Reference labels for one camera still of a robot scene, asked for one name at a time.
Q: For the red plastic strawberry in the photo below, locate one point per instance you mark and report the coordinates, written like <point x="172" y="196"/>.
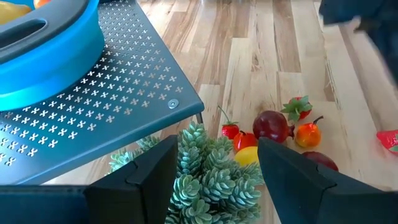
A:
<point x="388" y="140"/>
<point x="230" y="130"/>
<point x="297" y="107"/>

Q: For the small red plastic fruit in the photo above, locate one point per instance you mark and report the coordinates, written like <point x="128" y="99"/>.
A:
<point x="244" y="141"/>

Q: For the blue collapsible colander bowl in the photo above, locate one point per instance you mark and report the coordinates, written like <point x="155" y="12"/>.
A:
<point x="46" y="68"/>

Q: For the green artificial succulent plant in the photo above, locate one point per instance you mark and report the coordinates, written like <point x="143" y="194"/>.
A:
<point x="214" y="186"/>

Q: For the grey perforated metal shelf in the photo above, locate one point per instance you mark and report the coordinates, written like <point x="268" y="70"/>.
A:
<point x="124" y="77"/>

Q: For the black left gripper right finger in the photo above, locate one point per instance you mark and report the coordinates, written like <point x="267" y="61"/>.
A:
<point x="326" y="202"/>

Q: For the yellow plastic lemon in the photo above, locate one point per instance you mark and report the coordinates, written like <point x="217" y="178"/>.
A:
<point x="247" y="155"/>
<point x="12" y="11"/>

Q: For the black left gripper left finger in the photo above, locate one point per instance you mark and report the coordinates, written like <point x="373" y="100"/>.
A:
<point x="109" y="202"/>

